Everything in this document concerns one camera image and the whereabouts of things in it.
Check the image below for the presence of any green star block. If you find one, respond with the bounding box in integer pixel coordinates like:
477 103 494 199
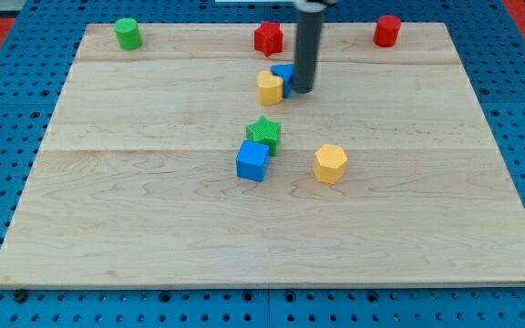
246 116 282 157

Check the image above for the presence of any blue triangle block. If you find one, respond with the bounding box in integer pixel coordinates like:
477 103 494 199
271 64 294 98

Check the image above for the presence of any blue cube block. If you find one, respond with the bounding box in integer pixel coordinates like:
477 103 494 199
235 140 270 182

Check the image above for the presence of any red cylinder block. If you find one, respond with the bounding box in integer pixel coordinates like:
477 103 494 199
373 15 402 47

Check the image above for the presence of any green cylinder block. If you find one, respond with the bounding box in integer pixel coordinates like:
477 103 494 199
114 17 143 51

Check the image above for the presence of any yellow heart block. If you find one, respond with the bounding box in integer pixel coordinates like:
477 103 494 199
256 70 284 106

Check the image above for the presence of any red star block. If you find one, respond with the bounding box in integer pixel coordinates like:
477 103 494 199
253 21 283 56

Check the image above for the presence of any yellow hexagon block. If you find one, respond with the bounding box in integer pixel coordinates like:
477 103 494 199
313 144 348 184

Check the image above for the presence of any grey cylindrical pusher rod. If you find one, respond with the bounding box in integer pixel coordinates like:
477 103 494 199
293 0 327 94

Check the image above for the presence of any light wooden board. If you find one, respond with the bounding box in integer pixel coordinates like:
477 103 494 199
0 23 525 290

